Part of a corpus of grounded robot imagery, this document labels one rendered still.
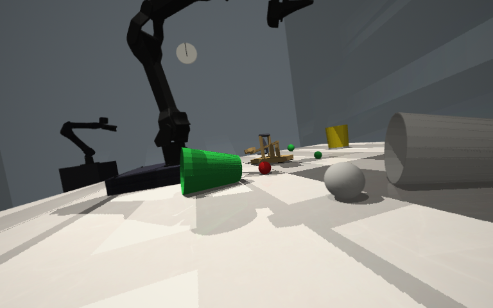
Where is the green cup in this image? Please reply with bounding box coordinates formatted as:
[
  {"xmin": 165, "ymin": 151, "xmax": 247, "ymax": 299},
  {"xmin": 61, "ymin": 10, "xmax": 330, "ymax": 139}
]
[{"xmin": 180, "ymin": 148, "xmax": 242, "ymax": 195}]

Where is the dark red ball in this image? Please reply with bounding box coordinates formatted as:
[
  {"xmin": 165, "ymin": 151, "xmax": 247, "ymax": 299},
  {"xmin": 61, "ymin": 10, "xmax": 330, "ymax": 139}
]
[{"xmin": 259, "ymin": 162, "xmax": 271, "ymax": 174}]

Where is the yellow cylinder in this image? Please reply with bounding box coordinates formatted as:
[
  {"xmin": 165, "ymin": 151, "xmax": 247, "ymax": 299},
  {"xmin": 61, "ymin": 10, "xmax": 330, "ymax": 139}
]
[{"xmin": 325, "ymin": 124, "xmax": 349, "ymax": 150}]

